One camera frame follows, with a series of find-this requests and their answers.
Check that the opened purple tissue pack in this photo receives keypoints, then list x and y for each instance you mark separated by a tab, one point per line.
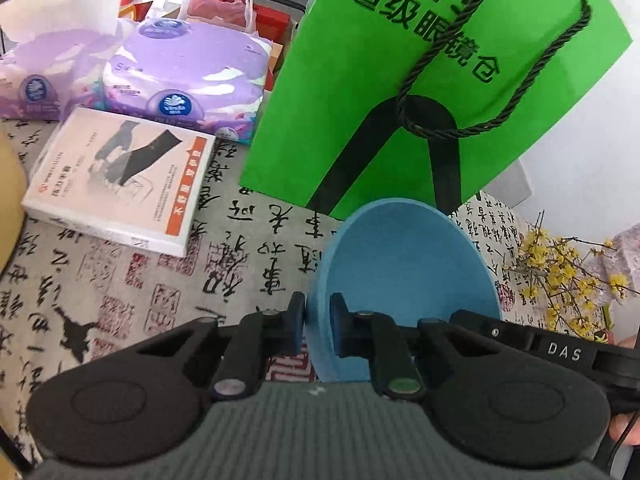
40	75

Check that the green paper bag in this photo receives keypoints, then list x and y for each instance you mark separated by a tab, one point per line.
350	110

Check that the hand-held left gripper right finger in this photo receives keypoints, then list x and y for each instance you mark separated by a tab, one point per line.
336	326

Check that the white glove box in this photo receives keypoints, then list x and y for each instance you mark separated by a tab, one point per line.
130	185

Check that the yellow flower branches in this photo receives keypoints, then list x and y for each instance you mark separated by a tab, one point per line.
555	270

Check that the yellow thermos jug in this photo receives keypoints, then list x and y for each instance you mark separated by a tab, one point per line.
10	195

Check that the clear plastic bag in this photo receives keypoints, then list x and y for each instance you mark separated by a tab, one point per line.
215	7

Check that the person's right hand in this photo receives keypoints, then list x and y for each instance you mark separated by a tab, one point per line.
625	427

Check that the calligraphy printed tablecloth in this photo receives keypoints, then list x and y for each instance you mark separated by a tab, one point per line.
100	310

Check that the red box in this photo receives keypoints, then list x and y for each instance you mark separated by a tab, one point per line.
272	22

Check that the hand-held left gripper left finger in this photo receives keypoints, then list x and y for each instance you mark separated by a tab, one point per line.
298	321

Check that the blue bowl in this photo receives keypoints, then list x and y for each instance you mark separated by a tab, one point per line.
410	270

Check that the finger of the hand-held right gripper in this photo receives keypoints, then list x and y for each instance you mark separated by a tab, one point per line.
490	332

